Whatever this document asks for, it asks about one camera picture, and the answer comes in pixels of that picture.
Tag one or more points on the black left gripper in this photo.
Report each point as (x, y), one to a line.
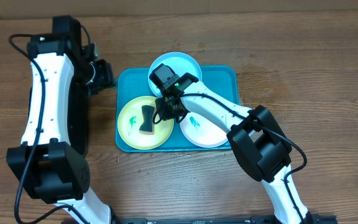
(104, 78)

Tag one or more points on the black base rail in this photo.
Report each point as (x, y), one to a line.
(264, 219)

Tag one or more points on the light blue plate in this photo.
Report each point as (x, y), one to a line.
(179, 62)

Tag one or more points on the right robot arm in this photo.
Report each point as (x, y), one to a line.
(261, 148)

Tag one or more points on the black plastic tray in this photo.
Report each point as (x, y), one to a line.
(65, 115)

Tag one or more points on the cardboard backdrop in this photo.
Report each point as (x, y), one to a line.
(36, 9)

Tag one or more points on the white plate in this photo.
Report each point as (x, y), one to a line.
(201, 132)

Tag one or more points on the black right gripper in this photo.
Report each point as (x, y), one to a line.
(160, 107)

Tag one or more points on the yellow-green plate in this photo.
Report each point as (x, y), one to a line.
(130, 119)

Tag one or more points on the teal plastic tray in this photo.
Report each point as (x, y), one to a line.
(133, 83)

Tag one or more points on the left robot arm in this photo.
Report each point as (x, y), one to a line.
(50, 162)

